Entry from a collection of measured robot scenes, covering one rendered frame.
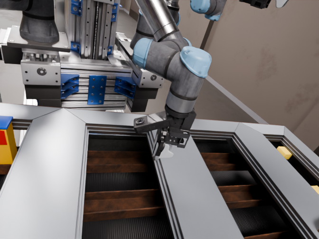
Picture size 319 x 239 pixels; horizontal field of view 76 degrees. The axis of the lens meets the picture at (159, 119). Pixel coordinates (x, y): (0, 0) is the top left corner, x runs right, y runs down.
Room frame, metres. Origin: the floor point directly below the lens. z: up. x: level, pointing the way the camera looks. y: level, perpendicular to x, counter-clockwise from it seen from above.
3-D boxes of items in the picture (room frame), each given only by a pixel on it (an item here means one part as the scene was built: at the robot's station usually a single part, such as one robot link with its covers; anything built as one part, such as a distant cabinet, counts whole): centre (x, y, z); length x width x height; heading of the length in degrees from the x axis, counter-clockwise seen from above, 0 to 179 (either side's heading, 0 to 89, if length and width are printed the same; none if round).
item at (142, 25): (1.14, 0.20, 1.20); 0.13 x 0.12 x 0.14; 150
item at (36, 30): (0.85, 0.61, 1.09); 0.15 x 0.15 x 0.10
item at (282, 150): (0.93, -0.69, 0.79); 0.06 x 0.05 x 0.04; 23
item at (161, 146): (0.46, -0.03, 0.99); 0.05 x 0.02 x 0.09; 13
